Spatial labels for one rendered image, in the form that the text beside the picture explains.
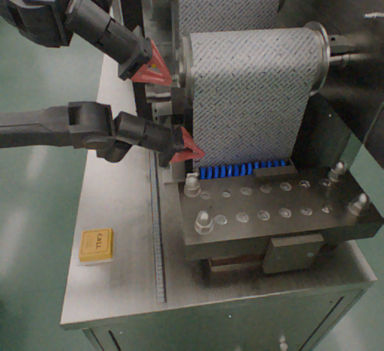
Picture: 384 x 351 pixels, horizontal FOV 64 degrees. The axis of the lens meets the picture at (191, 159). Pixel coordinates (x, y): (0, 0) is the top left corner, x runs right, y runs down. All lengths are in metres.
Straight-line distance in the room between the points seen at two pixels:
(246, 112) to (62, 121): 0.35
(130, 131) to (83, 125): 0.09
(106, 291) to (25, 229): 1.42
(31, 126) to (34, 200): 1.65
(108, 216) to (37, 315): 1.04
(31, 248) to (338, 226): 1.66
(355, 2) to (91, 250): 0.74
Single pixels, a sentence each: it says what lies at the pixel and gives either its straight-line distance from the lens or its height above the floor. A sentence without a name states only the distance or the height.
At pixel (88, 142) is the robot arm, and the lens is 0.57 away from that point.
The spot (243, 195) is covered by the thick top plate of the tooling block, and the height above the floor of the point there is 1.03.
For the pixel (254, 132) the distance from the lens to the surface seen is 0.68.
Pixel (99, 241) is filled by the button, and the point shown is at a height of 0.92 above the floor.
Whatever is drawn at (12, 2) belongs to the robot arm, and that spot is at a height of 1.39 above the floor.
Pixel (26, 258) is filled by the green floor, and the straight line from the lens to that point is 1.97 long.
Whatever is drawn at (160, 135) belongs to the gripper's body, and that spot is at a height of 1.15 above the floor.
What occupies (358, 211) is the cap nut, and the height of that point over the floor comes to 1.04.
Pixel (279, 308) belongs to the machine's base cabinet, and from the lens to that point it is 0.80.
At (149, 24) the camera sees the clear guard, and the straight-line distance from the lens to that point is 1.63.
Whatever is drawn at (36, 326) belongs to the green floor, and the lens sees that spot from 1.77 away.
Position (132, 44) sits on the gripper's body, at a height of 1.32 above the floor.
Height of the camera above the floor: 1.54
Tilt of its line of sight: 43 degrees down
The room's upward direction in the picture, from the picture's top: straight up
